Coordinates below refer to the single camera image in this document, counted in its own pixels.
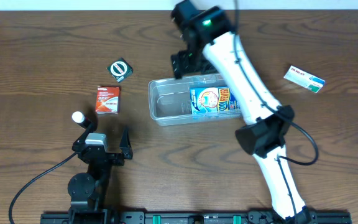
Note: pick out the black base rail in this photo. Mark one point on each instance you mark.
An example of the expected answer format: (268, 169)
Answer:
(139, 217)

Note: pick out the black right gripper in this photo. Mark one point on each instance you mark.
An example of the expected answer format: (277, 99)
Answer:
(185, 61)

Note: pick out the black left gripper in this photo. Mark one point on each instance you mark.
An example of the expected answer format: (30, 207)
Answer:
(126, 151)

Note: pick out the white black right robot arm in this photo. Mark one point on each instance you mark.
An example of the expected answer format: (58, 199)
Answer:
(211, 38)

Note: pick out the small green square box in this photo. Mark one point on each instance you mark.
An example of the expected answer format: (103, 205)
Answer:
(120, 70)

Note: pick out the clear plastic container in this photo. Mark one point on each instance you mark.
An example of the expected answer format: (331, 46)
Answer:
(170, 104)

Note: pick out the white green flat box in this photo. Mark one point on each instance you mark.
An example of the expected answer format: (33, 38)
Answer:
(304, 79)

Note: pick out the blue cool fever box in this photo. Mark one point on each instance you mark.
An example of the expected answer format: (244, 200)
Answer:
(218, 99)

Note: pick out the white capped dark bottle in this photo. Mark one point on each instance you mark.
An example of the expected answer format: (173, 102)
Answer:
(80, 119)

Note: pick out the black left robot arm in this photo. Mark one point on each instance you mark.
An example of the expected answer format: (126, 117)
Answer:
(88, 189)

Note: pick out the red medicine box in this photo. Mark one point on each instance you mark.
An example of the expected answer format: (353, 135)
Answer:
(107, 100)

